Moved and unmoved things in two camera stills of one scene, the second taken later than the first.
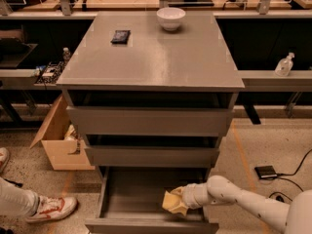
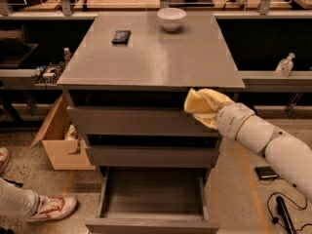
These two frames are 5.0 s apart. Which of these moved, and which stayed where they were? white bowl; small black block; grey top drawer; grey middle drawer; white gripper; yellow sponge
Moved: yellow sponge; white gripper
Stayed: grey middle drawer; grey top drawer; white bowl; small black block
